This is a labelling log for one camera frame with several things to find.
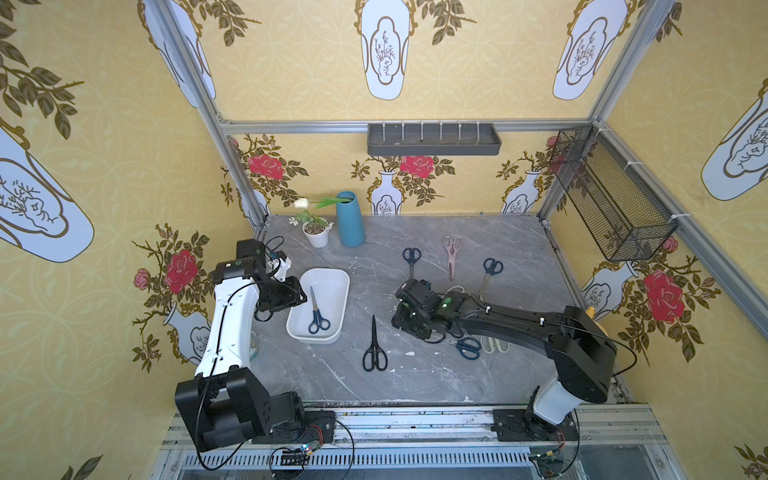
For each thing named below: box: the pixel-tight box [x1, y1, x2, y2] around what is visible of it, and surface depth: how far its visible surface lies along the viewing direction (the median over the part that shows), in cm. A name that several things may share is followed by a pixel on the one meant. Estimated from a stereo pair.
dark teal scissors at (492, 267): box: [478, 257, 504, 302], surface depth 108 cm
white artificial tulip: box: [293, 197, 352, 209], surface depth 92 cm
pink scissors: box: [442, 235, 463, 282], surface depth 112 cm
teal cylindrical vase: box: [336, 191, 365, 248], surface depth 105 cm
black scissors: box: [363, 314, 388, 372], surface depth 87 cm
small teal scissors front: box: [455, 337, 482, 360], surface depth 88 cm
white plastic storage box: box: [286, 267, 350, 345], surface depth 97 cm
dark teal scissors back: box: [402, 247, 421, 279], surface depth 111 cm
